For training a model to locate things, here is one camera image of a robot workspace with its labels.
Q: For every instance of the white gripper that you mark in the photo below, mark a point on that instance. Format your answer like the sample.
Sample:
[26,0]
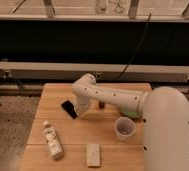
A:
[81,105]

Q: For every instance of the green bowl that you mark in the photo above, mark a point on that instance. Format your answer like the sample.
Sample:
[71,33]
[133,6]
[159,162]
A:
[131,114]

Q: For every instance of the white paper cup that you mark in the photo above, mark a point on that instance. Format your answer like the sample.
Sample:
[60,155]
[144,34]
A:
[124,128]

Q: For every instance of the black rectangular eraser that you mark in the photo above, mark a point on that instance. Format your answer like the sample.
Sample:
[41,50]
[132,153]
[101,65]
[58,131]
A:
[69,108]

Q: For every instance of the white rectangular block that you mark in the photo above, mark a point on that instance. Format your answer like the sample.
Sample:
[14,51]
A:
[93,158]

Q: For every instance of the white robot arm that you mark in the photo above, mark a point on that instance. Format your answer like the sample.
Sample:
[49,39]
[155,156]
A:
[165,113]

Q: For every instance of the white plastic bottle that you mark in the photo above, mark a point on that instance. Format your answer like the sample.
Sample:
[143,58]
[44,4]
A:
[52,140]

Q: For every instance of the small red brown object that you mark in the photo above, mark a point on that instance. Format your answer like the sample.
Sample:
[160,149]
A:
[101,105]

